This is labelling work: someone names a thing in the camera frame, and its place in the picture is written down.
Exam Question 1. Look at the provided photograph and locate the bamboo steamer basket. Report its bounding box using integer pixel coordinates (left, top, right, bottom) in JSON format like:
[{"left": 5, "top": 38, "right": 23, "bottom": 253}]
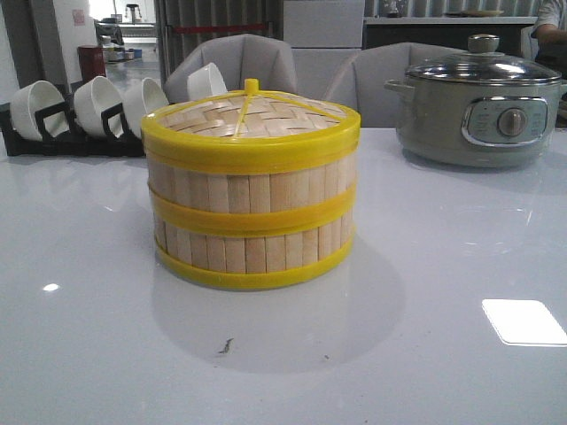
[
  {"left": 154, "top": 212, "right": 354, "bottom": 290},
  {"left": 148, "top": 152, "right": 357, "bottom": 237}
]

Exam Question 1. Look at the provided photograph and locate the bamboo steamer lid yellow rim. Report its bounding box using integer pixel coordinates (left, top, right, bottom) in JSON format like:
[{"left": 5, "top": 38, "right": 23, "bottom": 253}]
[{"left": 141, "top": 79, "right": 361, "bottom": 174}]

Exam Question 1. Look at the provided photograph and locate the grey chair right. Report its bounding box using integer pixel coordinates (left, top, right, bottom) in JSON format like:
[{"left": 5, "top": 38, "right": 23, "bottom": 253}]
[{"left": 323, "top": 42, "right": 459, "bottom": 128}]

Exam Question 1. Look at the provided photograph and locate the grey chair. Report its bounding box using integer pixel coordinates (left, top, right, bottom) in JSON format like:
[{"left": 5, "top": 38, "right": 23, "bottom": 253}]
[
  {"left": 164, "top": 34, "right": 298, "bottom": 103},
  {"left": 323, "top": 42, "right": 459, "bottom": 128}
]

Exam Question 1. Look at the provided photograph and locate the white bowl right upright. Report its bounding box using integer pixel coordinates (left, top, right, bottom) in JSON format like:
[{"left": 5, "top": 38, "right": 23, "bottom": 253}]
[{"left": 186, "top": 63, "right": 228, "bottom": 101}]

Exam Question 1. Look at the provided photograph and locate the grey chair left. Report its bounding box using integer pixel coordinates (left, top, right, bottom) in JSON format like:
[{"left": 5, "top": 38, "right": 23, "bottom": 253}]
[{"left": 164, "top": 34, "right": 298, "bottom": 103}]

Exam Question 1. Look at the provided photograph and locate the white cabinet background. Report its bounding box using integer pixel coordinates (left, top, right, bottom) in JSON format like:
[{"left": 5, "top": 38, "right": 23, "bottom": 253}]
[{"left": 283, "top": 1, "right": 365, "bottom": 98}]

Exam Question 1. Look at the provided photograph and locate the grey electric cooking pot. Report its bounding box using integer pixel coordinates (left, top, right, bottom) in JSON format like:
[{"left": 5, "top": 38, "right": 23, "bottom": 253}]
[{"left": 384, "top": 77, "right": 566, "bottom": 167}]

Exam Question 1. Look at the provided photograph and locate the black dish rack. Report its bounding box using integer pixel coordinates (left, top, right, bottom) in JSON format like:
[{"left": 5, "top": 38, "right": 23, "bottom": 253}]
[{"left": 1, "top": 101, "right": 144, "bottom": 157}]

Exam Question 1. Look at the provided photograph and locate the red cylindrical bin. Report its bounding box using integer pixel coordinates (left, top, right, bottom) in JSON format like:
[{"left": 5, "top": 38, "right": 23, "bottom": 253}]
[{"left": 77, "top": 45, "right": 106, "bottom": 83}]

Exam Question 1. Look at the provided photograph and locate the glass pot lid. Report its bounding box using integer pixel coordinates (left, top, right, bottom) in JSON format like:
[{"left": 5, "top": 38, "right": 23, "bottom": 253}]
[{"left": 406, "top": 34, "right": 562, "bottom": 85}]

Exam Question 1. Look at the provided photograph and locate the white bowl far left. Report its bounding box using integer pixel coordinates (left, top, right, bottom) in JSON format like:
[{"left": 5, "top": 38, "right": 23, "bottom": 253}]
[{"left": 10, "top": 81, "right": 64, "bottom": 141}]

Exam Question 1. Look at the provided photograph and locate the person in background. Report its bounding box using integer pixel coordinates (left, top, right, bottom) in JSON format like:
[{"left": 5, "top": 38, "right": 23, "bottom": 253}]
[{"left": 531, "top": 0, "right": 566, "bottom": 62}]

